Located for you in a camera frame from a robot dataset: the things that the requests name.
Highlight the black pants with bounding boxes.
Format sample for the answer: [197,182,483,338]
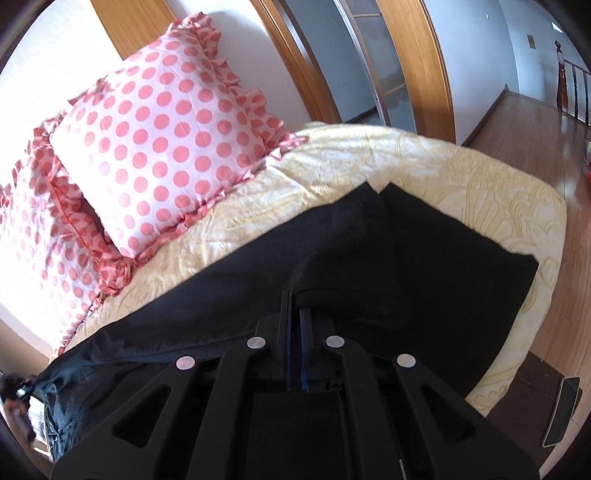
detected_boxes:
[35,186,538,458]

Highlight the wooden door frame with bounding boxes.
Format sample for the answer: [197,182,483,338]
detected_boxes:
[92,1,456,142]

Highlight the right pink polka-dot pillow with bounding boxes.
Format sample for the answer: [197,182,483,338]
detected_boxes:
[50,13,301,260]

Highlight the pink polka-dot pillow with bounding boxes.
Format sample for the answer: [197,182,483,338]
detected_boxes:
[1,115,134,356]
[50,13,301,260]

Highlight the left pink polka-dot pillow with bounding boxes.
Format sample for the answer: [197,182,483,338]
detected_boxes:
[1,115,134,356]

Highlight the wooden stair railing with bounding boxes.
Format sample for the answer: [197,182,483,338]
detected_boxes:
[555,41,590,126]

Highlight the black smartphone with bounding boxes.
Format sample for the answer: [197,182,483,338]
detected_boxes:
[542,376,581,448]

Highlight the cream patterned bed quilt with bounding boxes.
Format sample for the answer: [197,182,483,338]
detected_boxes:
[72,123,567,415]

